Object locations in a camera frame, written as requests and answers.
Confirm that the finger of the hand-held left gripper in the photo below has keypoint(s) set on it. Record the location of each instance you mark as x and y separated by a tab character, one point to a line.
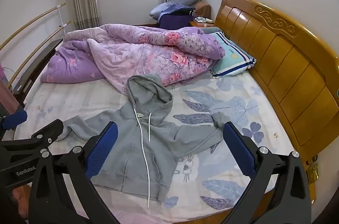
16	119
39	137

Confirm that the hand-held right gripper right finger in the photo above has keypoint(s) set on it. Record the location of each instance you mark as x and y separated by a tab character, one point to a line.
238	149

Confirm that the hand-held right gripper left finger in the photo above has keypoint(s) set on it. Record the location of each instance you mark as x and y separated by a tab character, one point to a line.
103	152

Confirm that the grey zip hoodie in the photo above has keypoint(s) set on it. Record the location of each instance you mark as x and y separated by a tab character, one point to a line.
127	149

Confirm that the purple clothes pile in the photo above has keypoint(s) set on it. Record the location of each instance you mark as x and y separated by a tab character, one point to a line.
174	21

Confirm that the person's left hand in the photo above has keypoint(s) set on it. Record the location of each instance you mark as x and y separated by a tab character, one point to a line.
20	200

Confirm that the brown board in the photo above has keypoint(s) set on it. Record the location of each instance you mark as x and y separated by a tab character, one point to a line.
10	99

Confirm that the leaf printed bed sheet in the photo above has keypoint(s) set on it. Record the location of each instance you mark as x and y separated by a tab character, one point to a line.
225	112

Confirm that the pink object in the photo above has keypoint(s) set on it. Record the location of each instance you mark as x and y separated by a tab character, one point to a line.
2	74

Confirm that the teal striped pillow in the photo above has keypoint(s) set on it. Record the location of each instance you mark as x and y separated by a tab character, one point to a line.
233	57

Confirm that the wooden bed headboard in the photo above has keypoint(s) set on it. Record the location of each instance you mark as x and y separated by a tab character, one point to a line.
291	59

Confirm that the purple floral quilt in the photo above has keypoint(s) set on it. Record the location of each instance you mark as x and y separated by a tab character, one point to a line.
148	54

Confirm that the wooden nightstand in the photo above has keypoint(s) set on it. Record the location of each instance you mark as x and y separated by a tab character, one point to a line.
204	24

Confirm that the patterned cloth bundle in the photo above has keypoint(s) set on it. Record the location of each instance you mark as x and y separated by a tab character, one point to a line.
202	19

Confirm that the brown covered chair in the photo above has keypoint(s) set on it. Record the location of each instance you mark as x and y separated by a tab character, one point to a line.
205	9

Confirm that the brass bed bracket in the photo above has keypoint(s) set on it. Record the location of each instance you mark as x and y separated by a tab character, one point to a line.
312	168

